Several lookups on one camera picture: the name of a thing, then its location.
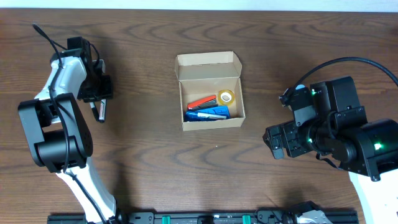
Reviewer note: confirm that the black white whiteboard marker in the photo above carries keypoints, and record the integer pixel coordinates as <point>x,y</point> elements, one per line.
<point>102,111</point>

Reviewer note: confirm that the black sharpie marker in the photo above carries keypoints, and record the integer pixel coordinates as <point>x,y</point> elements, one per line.
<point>94,110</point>

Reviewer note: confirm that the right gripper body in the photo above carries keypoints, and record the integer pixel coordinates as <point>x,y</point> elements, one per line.
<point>283,139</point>

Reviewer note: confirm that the blue plastic block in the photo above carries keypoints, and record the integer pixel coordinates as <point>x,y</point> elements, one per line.
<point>219,110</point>

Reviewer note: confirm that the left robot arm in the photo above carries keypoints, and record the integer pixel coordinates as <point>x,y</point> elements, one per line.
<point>56,131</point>

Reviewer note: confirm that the yellow tape roll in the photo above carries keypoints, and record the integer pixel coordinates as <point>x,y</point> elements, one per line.
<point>225,97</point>

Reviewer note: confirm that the red black stapler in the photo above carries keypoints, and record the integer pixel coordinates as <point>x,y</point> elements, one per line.
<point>203,103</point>

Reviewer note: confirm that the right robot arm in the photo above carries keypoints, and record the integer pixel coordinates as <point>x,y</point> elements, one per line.
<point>330,121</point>

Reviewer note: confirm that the cardboard box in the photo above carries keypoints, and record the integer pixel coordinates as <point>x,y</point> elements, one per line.
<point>205,74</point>

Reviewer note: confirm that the black mounting rail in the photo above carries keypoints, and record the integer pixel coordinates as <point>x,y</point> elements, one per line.
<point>305,212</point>

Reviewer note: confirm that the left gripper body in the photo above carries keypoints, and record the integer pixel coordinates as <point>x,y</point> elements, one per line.
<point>96,93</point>

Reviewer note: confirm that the blue white whiteboard marker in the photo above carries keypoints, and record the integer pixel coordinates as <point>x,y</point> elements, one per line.
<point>199,116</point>

